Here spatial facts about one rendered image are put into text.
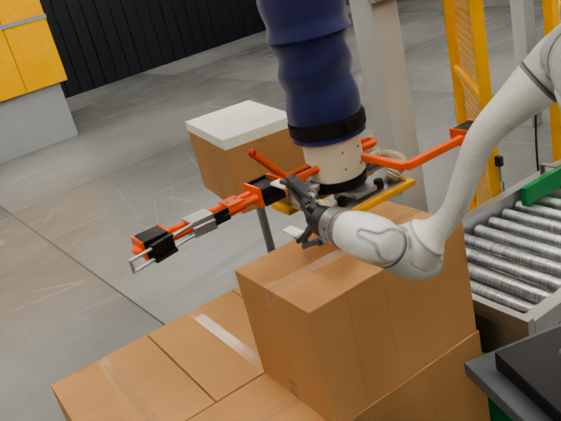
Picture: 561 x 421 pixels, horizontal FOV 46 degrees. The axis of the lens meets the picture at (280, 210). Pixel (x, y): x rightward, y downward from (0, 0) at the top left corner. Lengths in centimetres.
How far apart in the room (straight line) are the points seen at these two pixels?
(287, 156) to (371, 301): 158
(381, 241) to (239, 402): 99
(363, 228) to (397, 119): 202
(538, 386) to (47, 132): 802
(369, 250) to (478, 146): 30
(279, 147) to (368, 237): 197
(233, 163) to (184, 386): 128
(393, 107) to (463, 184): 197
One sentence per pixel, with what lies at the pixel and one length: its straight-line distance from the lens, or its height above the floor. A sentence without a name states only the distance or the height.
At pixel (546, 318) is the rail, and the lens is 227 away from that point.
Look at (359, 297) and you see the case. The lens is 185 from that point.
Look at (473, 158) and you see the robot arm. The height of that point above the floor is 138.
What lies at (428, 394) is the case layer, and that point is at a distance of 221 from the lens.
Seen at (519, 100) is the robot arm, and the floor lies 149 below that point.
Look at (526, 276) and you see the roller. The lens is 256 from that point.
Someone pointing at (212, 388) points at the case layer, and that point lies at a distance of 228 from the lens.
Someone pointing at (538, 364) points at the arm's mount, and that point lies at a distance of 173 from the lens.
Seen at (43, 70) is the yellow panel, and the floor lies 93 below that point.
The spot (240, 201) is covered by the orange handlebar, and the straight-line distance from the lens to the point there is 176.
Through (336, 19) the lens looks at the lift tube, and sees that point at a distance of 178.
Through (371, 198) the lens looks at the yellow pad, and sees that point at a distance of 190.
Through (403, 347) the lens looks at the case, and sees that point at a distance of 205.
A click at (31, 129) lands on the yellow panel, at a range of 904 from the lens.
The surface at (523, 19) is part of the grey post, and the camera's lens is 543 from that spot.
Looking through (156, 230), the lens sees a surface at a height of 125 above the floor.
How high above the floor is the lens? 187
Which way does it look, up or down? 23 degrees down
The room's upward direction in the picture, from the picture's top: 14 degrees counter-clockwise
